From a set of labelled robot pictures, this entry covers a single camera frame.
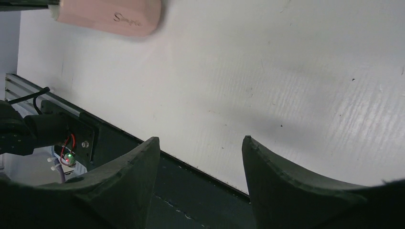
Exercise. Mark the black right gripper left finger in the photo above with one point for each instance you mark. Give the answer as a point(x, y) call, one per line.
point(116, 195)

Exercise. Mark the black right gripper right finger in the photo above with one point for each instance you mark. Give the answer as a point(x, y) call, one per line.
point(285, 195)

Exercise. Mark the pink white mug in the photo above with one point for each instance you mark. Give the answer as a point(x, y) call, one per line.
point(123, 17)

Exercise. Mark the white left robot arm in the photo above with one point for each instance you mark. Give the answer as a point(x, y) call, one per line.
point(21, 135)

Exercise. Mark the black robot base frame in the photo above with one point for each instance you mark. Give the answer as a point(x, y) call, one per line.
point(182, 197)

